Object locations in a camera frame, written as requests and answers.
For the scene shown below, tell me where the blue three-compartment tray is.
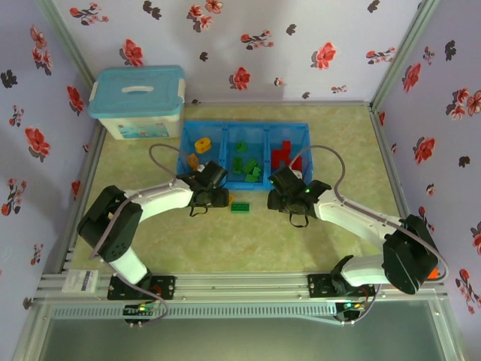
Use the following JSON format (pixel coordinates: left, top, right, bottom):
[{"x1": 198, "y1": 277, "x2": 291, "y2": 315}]
[{"x1": 176, "y1": 120, "x2": 313, "y2": 192}]

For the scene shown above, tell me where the right controller circuit board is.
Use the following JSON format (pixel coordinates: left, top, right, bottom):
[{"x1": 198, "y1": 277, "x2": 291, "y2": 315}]
[{"x1": 335, "y1": 300, "x2": 368, "y2": 324}]

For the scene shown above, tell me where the controller circuit board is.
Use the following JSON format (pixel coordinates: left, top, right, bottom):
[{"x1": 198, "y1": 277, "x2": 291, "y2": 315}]
[
  {"x1": 335, "y1": 300, "x2": 368, "y2": 324},
  {"x1": 123, "y1": 305, "x2": 155, "y2": 326}
]

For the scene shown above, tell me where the left controller circuit board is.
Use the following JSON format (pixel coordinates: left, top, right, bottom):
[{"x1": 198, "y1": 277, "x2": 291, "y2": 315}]
[{"x1": 123, "y1": 305, "x2": 155, "y2": 326}]

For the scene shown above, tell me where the white storage box blue lid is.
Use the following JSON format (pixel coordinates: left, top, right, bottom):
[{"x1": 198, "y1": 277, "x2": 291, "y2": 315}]
[{"x1": 87, "y1": 65, "x2": 187, "y2": 141}]

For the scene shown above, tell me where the grey metal panel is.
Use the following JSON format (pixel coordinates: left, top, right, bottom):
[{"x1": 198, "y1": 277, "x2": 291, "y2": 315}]
[{"x1": 14, "y1": 300, "x2": 467, "y2": 361}]

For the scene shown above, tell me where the white label plate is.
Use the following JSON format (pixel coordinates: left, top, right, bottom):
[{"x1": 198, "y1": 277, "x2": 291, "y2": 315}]
[{"x1": 62, "y1": 269, "x2": 101, "y2": 294}]

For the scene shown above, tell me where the thin black right gripper cable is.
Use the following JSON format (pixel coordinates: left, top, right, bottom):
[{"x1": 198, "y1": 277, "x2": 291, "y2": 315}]
[{"x1": 288, "y1": 212, "x2": 311, "y2": 229}]

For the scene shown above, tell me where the grey right arm cable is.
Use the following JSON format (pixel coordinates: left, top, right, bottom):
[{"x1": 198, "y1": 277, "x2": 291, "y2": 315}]
[{"x1": 287, "y1": 144, "x2": 449, "y2": 325}]

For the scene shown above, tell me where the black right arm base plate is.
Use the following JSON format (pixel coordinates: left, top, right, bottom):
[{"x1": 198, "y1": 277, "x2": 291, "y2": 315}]
[{"x1": 307, "y1": 273, "x2": 377, "y2": 299}]

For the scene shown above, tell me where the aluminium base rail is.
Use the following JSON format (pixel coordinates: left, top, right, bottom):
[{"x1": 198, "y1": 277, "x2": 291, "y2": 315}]
[{"x1": 35, "y1": 273, "x2": 450, "y2": 306}]

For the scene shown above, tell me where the aluminium table edge rail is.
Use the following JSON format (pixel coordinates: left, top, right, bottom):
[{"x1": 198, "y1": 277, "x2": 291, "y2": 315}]
[
  {"x1": 370, "y1": 111, "x2": 425, "y2": 272},
  {"x1": 56, "y1": 123, "x2": 108, "y2": 275},
  {"x1": 186, "y1": 99, "x2": 377, "y2": 108}
]

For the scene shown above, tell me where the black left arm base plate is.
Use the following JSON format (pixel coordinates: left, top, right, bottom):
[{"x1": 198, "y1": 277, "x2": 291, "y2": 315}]
[{"x1": 107, "y1": 275, "x2": 177, "y2": 301}]

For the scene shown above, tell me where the grey slotted cable duct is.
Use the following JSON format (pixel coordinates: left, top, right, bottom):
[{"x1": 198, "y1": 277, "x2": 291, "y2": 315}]
[{"x1": 50, "y1": 305, "x2": 337, "y2": 320}]

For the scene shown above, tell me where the aluminium corner post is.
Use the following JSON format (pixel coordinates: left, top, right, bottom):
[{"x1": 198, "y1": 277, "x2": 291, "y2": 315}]
[
  {"x1": 370, "y1": 0, "x2": 440, "y2": 112},
  {"x1": 33, "y1": 0, "x2": 97, "y2": 89}
]

